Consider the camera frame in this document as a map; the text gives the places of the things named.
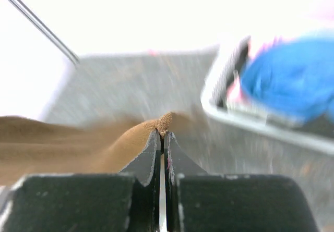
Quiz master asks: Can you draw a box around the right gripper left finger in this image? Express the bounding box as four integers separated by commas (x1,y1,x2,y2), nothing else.
1,131,161,232

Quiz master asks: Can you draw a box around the blue cloth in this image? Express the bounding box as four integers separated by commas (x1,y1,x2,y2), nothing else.
240,32,333,123

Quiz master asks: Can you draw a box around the left aluminium frame post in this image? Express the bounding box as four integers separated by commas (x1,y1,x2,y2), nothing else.
8,0,79,66

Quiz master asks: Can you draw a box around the white plastic basket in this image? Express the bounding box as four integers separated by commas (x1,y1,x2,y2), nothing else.
200,36,333,155

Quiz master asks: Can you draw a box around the brown cloth napkin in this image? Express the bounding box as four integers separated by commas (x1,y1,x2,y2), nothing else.
1,112,204,186

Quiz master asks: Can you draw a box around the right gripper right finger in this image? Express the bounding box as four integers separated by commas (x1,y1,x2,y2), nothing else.
164,132,318,231

